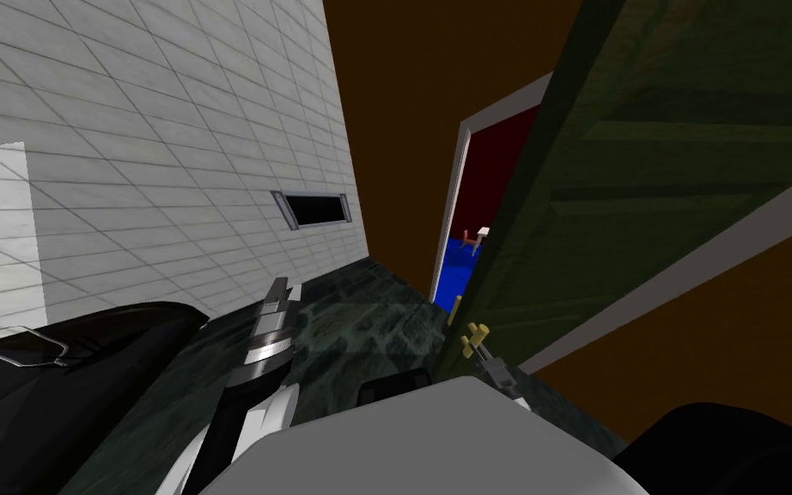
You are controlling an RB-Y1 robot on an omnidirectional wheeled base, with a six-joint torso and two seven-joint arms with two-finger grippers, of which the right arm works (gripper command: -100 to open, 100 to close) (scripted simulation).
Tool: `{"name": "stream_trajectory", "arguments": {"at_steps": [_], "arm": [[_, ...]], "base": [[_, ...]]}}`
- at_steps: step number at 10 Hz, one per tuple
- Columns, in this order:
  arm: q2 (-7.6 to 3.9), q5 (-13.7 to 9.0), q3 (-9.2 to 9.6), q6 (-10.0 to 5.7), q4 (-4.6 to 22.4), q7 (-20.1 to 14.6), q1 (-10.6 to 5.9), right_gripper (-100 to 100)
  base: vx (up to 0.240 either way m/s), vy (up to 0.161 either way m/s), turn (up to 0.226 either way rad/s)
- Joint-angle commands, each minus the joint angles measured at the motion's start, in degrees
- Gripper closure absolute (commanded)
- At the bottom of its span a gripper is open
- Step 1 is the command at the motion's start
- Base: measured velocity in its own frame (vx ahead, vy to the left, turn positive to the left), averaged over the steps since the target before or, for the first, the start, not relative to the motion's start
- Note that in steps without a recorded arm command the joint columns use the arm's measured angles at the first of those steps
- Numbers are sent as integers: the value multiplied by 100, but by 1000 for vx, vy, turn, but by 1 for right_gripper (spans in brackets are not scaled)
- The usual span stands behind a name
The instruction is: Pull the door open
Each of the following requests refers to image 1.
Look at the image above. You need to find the dark green door leaf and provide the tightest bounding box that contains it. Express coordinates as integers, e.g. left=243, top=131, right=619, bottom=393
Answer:
left=432, top=0, right=792, bottom=382

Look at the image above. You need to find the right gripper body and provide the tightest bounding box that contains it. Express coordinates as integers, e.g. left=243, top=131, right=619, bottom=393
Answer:
left=482, top=356, right=520, bottom=400

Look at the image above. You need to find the silver framed black window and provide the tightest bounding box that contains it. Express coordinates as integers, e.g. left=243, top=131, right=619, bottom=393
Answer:
left=271, top=189, right=355, bottom=232

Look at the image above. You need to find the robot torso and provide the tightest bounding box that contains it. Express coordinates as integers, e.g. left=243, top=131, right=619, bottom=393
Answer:
left=199, top=367, right=651, bottom=495

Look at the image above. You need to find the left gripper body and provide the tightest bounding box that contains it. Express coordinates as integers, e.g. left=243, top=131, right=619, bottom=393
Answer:
left=250, top=299, right=302, bottom=343

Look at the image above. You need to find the black rounded fixture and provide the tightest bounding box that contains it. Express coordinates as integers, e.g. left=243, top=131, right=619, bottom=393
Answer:
left=0, top=301, right=210, bottom=495

